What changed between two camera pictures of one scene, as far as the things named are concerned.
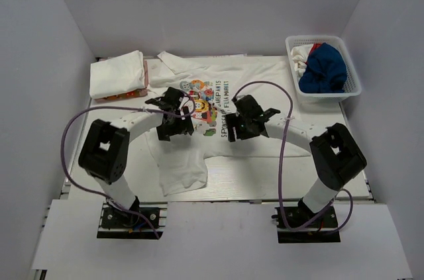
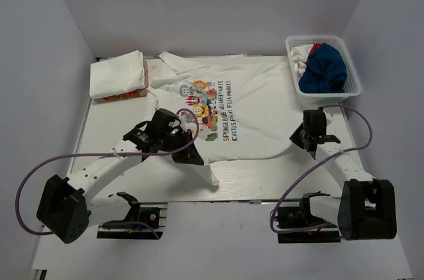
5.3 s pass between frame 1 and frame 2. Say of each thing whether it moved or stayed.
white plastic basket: stayed
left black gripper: moved
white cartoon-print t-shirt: moved
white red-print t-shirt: stayed
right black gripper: moved
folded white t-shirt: stayed
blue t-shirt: stayed
